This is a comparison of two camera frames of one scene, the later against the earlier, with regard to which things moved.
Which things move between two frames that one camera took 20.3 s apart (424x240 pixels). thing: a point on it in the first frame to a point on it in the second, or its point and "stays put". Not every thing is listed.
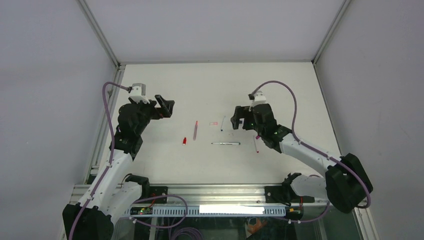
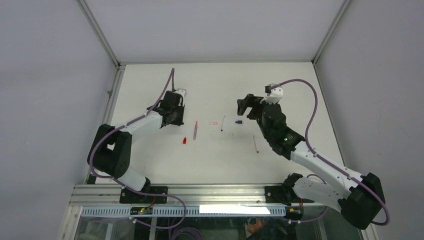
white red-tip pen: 257,150 stays put
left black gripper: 165,105 to 179,121
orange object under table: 253,228 stays put
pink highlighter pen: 195,130 stays put
